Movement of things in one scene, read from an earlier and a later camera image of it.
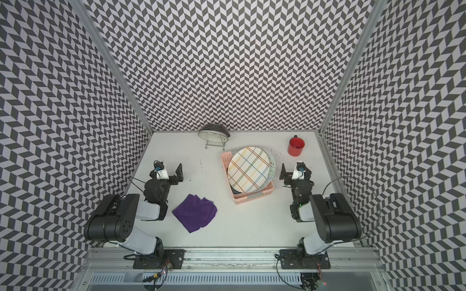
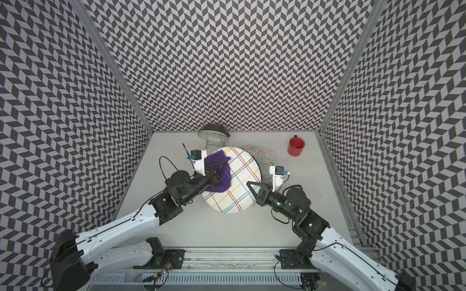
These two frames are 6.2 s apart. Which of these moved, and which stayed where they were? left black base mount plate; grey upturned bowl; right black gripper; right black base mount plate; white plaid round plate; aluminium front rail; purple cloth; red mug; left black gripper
Moved: right black gripper; purple cloth; white plaid round plate; left black gripper
Stayed: aluminium front rail; right black base mount plate; red mug; left black base mount plate; grey upturned bowl
